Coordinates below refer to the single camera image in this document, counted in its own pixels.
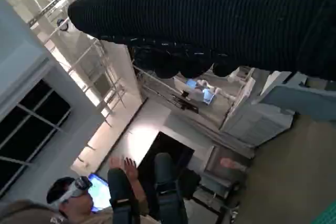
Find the black knitted glove right hand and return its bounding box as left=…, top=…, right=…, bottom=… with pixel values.
left=67, top=0, right=336, bottom=82

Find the person's hand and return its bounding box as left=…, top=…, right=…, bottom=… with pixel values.
left=123, top=157, right=139, bottom=182
left=109, top=156, right=125, bottom=171

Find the computer monitor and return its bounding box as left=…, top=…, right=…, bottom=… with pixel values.
left=88, top=173, right=111, bottom=212

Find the white VR headset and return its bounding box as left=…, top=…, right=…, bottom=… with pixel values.
left=53, top=176, right=94, bottom=209

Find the person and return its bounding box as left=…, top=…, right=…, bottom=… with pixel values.
left=0, top=153, right=190, bottom=224

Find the dark window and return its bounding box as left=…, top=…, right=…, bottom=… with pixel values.
left=0, top=79, right=72, bottom=196

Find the white vented cabinet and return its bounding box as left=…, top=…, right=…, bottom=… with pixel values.
left=219, top=68, right=295, bottom=147

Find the green cutting mat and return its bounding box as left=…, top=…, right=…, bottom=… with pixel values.
left=313, top=199, right=336, bottom=224

